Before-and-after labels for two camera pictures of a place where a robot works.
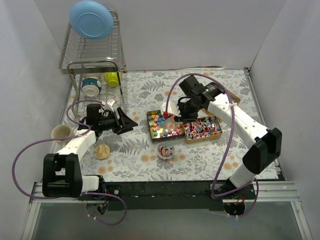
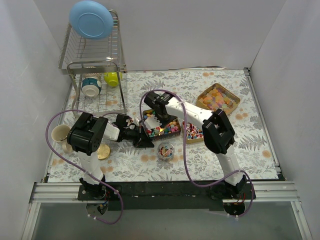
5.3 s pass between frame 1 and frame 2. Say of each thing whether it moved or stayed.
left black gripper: moved
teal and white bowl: stayed
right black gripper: moved
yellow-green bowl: stayed
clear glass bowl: stayed
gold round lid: stayed
